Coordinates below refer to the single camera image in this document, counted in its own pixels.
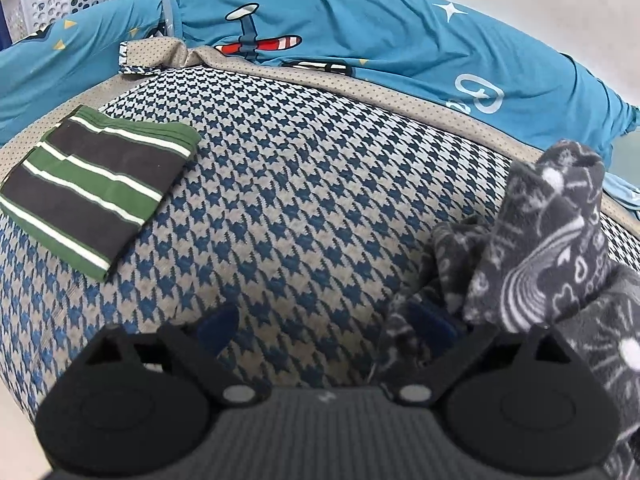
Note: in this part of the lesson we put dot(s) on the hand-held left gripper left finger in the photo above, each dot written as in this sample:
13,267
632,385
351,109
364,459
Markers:
217,330

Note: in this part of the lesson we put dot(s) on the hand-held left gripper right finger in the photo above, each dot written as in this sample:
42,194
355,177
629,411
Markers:
435,330

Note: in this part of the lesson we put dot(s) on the grey doodle print fleece garment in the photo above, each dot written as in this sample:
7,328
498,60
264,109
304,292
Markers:
540,260

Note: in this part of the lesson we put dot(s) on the blue houndstooth blanket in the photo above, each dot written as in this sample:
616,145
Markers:
300,200

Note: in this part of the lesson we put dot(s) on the green striped folded shirt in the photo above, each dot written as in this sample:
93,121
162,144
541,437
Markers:
90,185

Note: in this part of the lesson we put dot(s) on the blue airplane-print garment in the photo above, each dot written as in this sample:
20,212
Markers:
350,15

